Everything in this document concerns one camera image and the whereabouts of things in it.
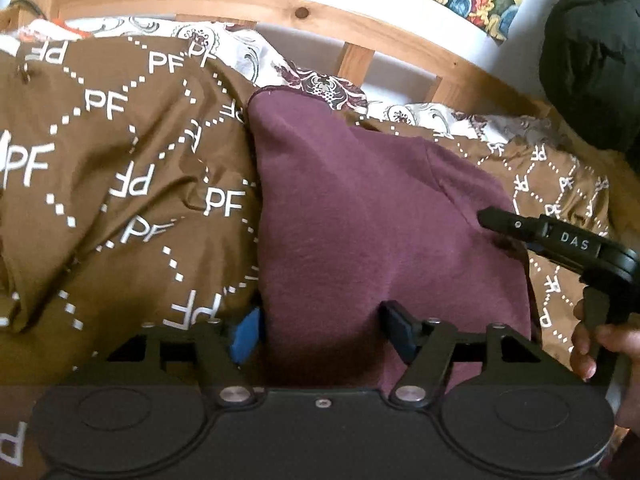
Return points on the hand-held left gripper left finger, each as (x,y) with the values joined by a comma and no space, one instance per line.
(247,335)

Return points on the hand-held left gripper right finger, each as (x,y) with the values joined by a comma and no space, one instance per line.
(400,332)

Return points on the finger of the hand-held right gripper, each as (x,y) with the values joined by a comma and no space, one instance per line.
(505,224)

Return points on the maroon shirt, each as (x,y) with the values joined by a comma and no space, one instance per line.
(365,220)

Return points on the person's right hand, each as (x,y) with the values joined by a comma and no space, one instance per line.
(617,345)

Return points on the black cloth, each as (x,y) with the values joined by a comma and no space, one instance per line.
(595,60)

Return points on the brown printed blanket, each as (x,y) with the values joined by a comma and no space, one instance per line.
(115,200)

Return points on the wooden bed headboard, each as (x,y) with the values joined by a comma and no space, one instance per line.
(300,12)

